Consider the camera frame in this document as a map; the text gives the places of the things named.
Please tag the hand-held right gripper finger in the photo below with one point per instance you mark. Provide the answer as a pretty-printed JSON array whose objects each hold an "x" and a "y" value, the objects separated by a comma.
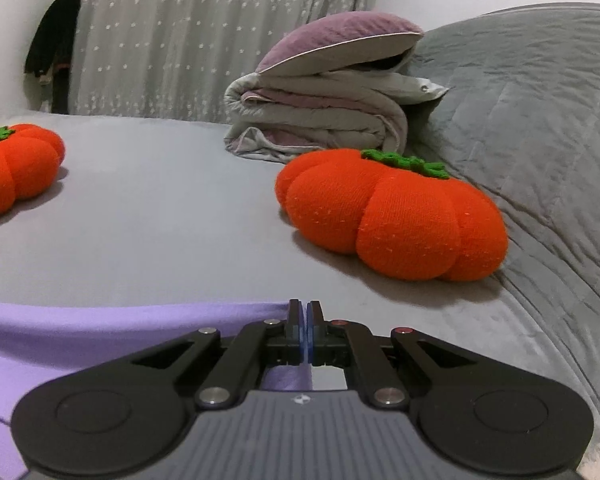
[
  {"x": 303, "y": 345},
  {"x": 310, "y": 345}
]

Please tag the purple pants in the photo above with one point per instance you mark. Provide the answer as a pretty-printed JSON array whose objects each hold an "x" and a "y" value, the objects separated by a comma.
[{"x": 80, "y": 332}]

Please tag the orange pumpkin cushion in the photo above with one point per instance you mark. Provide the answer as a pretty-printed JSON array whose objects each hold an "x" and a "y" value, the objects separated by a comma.
[
  {"x": 390, "y": 215},
  {"x": 10, "y": 175}
]

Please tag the grey quilted headboard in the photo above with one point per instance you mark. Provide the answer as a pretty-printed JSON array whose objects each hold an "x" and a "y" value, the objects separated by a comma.
[{"x": 540, "y": 135}]

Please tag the purple pillow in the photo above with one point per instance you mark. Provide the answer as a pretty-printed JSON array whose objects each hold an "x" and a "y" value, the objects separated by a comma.
[{"x": 340, "y": 35}]

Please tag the grey star-print curtain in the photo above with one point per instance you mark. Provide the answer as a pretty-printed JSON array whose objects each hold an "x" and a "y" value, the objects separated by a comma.
[{"x": 205, "y": 35}]

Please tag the black hanging garment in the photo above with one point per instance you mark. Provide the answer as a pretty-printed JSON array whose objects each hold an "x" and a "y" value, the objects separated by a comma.
[{"x": 55, "y": 45}]

